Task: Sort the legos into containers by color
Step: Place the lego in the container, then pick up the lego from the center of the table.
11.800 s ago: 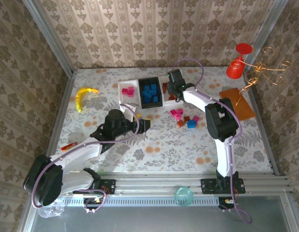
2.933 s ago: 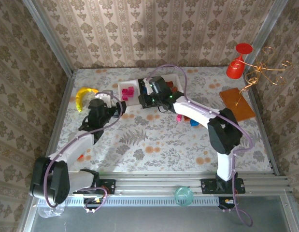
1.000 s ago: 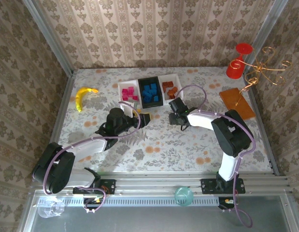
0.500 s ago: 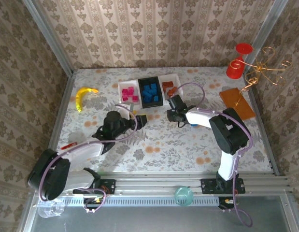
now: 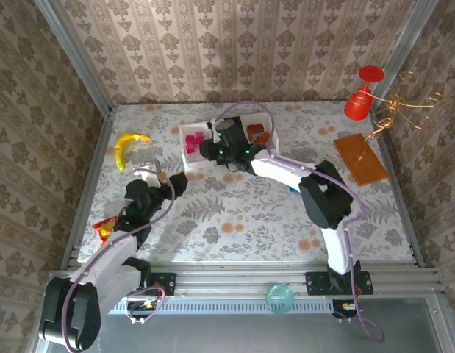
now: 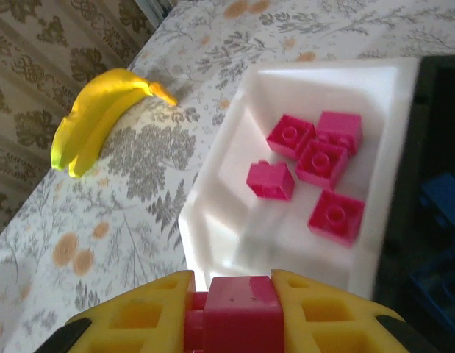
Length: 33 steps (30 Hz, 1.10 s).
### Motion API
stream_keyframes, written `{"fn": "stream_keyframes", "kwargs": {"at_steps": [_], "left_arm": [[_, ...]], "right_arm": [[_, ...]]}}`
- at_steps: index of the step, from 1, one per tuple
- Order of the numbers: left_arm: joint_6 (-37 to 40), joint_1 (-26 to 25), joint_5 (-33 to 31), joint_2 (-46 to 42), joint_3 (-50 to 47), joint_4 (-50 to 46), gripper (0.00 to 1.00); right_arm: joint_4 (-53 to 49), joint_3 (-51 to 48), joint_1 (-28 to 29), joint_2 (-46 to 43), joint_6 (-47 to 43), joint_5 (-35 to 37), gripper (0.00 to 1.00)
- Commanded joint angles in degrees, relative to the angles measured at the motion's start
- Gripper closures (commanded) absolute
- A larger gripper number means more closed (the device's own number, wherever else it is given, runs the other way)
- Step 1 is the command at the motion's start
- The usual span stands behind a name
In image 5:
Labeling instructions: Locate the grey slotted cable duct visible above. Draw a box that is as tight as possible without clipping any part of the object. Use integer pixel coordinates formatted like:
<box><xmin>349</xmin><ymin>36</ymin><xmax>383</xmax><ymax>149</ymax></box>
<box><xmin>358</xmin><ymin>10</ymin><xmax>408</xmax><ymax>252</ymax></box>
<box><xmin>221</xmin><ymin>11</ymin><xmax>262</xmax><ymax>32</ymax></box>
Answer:
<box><xmin>109</xmin><ymin>296</ymin><xmax>334</xmax><ymax>315</ymax></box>

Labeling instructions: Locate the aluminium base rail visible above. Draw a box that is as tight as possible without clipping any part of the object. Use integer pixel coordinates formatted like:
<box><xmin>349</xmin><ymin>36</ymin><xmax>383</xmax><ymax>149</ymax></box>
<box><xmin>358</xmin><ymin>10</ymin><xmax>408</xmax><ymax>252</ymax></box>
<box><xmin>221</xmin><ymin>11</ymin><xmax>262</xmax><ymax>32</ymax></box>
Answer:
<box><xmin>50</xmin><ymin>261</ymin><xmax>444</xmax><ymax>297</ymax></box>

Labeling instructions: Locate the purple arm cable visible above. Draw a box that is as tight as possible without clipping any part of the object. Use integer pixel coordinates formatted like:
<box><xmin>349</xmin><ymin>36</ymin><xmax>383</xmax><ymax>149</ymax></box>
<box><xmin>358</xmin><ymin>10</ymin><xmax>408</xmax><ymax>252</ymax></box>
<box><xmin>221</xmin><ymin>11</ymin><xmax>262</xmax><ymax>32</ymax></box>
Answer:
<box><xmin>214</xmin><ymin>101</ymin><xmax>385</xmax><ymax>343</ymax></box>
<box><xmin>61</xmin><ymin>168</ymin><xmax>176</xmax><ymax>352</ymax></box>

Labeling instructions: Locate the black controller bracket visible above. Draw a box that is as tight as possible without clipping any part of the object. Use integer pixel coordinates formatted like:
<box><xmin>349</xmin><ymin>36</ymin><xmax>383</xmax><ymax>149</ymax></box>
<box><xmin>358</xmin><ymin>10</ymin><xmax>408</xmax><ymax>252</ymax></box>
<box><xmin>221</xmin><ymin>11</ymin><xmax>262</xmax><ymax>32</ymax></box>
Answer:
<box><xmin>332</xmin><ymin>299</ymin><xmax>362</xmax><ymax>321</ymax></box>
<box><xmin>126</xmin><ymin>299</ymin><xmax>158</xmax><ymax>320</ymax></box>

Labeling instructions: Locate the orange wooden board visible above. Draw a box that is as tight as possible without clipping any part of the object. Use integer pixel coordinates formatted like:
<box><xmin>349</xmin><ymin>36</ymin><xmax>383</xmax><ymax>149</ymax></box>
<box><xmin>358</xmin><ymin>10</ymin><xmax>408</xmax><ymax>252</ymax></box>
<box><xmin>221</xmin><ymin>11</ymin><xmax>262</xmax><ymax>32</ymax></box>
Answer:
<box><xmin>332</xmin><ymin>132</ymin><xmax>391</xmax><ymax>188</ymax></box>

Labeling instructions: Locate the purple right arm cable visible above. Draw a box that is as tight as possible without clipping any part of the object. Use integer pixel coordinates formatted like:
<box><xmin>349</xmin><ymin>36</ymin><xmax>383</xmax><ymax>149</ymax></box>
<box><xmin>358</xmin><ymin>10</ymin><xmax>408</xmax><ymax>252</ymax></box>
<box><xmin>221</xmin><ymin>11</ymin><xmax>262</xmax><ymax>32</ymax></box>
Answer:
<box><xmin>214</xmin><ymin>101</ymin><xmax>385</xmax><ymax>343</ymax></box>

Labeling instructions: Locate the aluminium table side rail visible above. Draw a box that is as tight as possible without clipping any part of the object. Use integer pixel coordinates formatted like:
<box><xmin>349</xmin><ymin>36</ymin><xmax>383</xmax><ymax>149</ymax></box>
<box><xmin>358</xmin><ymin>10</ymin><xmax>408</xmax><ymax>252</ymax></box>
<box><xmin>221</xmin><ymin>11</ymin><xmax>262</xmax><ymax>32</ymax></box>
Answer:
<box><xmin>373</xmin><ymin>110</ymin><xmax>427</xmax><ymax>268</ymax></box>
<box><xmin>61</xmin><ymin>110</ymin><xmax>116</xmax><ymax>268</ymax></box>

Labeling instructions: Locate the gold wire stand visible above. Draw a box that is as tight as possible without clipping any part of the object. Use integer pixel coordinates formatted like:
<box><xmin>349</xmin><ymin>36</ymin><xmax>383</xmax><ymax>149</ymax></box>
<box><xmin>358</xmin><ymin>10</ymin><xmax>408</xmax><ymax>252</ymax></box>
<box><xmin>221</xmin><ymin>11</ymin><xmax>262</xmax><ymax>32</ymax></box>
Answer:
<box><xmin>359</xmin><ymin>71</ymin><xmax>445</xmax><ymax>165</ymax></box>

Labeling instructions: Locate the red plastic wine glass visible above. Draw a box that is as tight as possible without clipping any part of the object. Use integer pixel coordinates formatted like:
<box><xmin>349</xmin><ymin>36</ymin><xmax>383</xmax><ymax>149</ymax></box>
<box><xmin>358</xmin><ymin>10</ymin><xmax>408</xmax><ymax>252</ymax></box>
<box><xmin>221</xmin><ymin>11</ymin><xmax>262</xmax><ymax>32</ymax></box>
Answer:
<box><xmin>343</xmin><ymin>65</ymin><xmax>385</xmax><ymax>122</ymax></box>

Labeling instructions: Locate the grey metal sheet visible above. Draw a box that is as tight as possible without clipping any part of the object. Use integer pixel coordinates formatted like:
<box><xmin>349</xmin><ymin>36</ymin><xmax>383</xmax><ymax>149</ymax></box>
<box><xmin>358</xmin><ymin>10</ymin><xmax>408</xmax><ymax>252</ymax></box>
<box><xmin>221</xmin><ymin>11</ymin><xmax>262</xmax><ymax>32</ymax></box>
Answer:
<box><xmin>28</xmin><ymin>297</ymin><xmax>455</xmax><ymax>353</ymax></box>

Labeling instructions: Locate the teal translucent cup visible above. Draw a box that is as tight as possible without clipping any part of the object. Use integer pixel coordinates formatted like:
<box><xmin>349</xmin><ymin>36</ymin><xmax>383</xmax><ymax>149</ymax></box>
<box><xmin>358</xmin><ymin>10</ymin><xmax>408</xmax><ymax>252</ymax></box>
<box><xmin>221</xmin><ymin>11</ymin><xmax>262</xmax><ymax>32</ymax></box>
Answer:
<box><xmin>265</xmin><ymin>283</ymin><xmax>295</xmax><ymax>315</ymax></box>

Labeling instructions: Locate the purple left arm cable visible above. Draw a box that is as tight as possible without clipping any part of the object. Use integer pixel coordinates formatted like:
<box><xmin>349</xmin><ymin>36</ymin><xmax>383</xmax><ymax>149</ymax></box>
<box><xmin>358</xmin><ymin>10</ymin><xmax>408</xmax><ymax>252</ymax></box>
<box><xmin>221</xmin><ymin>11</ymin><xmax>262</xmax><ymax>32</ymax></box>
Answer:
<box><xmin>61</xmin><ymin>168</ymin><xmax>176</xmax><ymax>352</ymax></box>

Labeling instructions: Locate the aluminium frame post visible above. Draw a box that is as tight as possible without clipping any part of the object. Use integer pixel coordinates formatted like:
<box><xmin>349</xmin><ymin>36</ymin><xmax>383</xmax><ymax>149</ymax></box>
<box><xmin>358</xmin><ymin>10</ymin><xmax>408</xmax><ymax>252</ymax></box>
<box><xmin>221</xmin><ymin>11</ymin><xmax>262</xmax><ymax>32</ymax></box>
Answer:
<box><xmin>34</xmin><ymin>0</ymin><xmax>113</xmax><ymax>118</ymax></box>
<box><xmin>372</xmin><ymin>0</ymin><xmax>440</xmax><ymax>111</ymax></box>

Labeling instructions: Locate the red snack bag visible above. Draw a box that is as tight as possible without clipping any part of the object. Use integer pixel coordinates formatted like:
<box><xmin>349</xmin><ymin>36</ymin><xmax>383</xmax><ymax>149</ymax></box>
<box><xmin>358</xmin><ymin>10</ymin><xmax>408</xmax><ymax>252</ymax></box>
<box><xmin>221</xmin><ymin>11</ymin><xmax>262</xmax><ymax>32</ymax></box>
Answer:
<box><xmin>93</xmin><ymin>216</ymin><xmax>120</xmax><ymax>246</ymax></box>

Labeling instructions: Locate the yellow toy banana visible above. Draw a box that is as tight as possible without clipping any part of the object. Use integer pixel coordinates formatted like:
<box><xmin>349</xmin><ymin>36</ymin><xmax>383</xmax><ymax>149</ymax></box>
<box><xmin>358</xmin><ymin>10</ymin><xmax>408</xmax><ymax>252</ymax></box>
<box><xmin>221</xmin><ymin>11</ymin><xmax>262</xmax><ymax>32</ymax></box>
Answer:
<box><xmin>115</xmin><ymin>131</ymin><xmax>151</xmax><ymax>172</ymax></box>

